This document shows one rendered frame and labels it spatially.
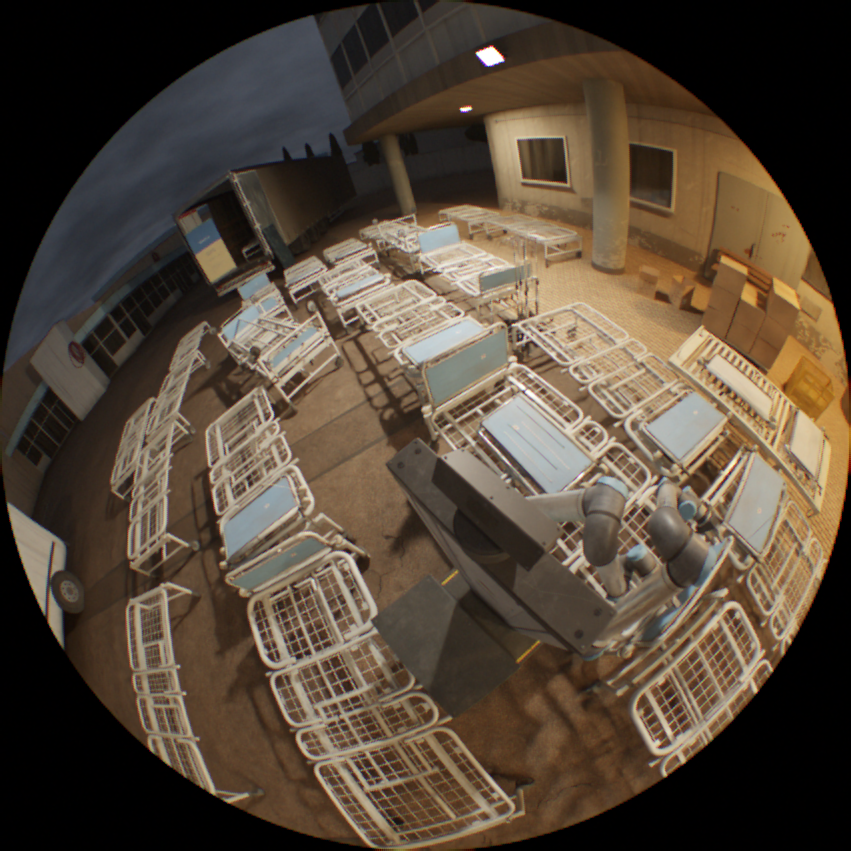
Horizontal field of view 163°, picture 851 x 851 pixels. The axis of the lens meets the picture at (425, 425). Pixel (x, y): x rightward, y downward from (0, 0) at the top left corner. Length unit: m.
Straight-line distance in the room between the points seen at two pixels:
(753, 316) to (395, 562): 4.73
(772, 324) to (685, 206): 3.31
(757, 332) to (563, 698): 4.29
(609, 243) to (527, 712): 5.70
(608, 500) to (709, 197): 6.37
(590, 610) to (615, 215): 5.18
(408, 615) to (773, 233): 6.94
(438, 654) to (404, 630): 0.17
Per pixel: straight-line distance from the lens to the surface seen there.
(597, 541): 0.94
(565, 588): 0.34
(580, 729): 2.33
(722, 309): 4.51
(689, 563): 0.95
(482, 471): 0.28
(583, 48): 4.03
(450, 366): 2.06
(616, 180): 5.20
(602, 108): 5.22
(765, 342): 4.62
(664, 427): 2.24
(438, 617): 1.29
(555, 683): 2.19
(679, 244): 7.15
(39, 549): 7.27
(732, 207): 6.72
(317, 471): 2.94
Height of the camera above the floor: 2.11
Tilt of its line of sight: 49 degrees down
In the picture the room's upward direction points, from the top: 20 degrees counter-clockwise
